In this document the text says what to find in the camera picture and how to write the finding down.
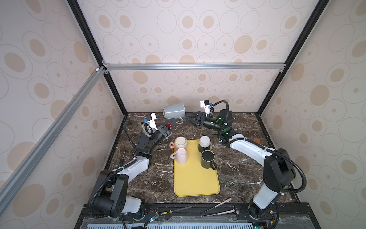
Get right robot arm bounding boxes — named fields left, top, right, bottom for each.
left=185, top=100, right=307, bottom=220

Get cream and peach mug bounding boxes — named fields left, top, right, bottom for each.
left=169, top=136, right=188, bottom=151

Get black mug white base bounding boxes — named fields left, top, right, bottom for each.
left=197, top=136, right=211, bottom=153

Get green handled screwdriver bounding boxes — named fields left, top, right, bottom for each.
left=118, top=154, right=125, bottom=167

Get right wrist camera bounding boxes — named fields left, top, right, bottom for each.
left=200, top=100, right=214, bottom=118

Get white speckled mug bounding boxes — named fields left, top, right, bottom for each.
left=143, top=123, right=153, bottom=136

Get left slanted aluminium rail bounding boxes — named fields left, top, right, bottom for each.
left=1, top=66, right=106, bottom=214

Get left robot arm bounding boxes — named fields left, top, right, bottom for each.
left=88, top=118, right=176, bottom=219

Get pink mug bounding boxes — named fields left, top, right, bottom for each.
left=170, top=148, right=188, bottom=165

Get yellow plastic tray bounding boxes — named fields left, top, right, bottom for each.
left=174, top=140, right=220, bottom=197

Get white mug red inside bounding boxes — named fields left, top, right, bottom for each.
left=165, top=123, right=172, bottom=130

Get yellow handled screwdriver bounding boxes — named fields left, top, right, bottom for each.
left=160, top=206, right=193, bottom=215

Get pink handled tweezers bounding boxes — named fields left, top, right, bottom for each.
left=205, top=209, right=235, bottom=217
left=201, top=198, right=232, bottom=216

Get horizontal aluminium rail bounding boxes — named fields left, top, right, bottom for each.
left=105, top=62, right=286, bottom=71

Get pink handled tweezers upper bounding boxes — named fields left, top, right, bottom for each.
left=201, top=198, right=232, bottom=216

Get grey mug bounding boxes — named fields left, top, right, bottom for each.
left=163, top=103, right=185, bottom=125

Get pink handled tweezers lower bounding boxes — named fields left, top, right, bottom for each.
left=205, top=209, right=235, bottom=217

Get black base frame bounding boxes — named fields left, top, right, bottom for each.
left=75, top=202, right=320, bottom=229

